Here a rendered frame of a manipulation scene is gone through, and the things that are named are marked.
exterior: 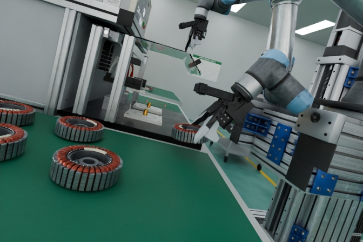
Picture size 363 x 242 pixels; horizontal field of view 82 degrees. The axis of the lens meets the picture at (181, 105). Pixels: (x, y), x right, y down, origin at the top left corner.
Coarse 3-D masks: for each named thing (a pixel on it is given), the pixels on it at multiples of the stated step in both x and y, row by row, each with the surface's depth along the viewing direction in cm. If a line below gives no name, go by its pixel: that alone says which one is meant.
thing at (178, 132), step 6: (174, 126) 60; (180, 126) 60; (186, 126) 65; (192, 126) 65; (198, 126) 65; (174, 132) 59; (180, 132) 57; (186, 132) 56; (192, 132) 57; (174, 138) 59; (180, 138) 58; (186, 138) 57; (192, 138) 56; (204, 138) 58
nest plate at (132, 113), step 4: (128, 112) 83; (132, 112) 86; (136, 112) 88; (140, 112) 91; (124, 116) 80; (128, 116) 80; (132, 116) 80; (136, 116) 81; (140, 116) 83; (144, 116) 85; (148, 116) 87; (152, 116) 90; (156, 116) 92; (160, 116) 95; (140, 120) 81; (144, 120) 81; (148, 120) 81; (152, 120) 81; (156, 120) 83; (160, 120) 85; (156, 124) 81; (160, 124) 82
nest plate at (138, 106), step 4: (136, 104) 110; (140, 104) 114; (144, 104) 118; (136, 108) 104; (140, 108) 104; (144, 108) 105; (148, 108) 108; (152, 108) 112; (156, 108) 116; (152, 112) 105; (156, 112) 105; (160, 112) 106
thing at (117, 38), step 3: (111, 30) 71; (117, 30) 72; (111, 33) 71; (114, 33) 71; (117, 33) 71; (114, 36) 71; (117, 36) 71; (120, 36) 74; (108, 39) 71; (111, 39) 71; (114, 39) 71; (117, 39) 71; (120, 39) 75; (111, 42) 76; (114, 42) 73; (117, 42) 71; (120, 42) 76
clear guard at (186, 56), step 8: (120, 32) 71; (136, 40) 77; (144, 40) 72; (144, 48) 94; (152, 48) 87; (160, 48) 80; (168, 48) 75; (176, 56) 91; (184, 56) 84; (192, 64) 79; (192, 72) 89
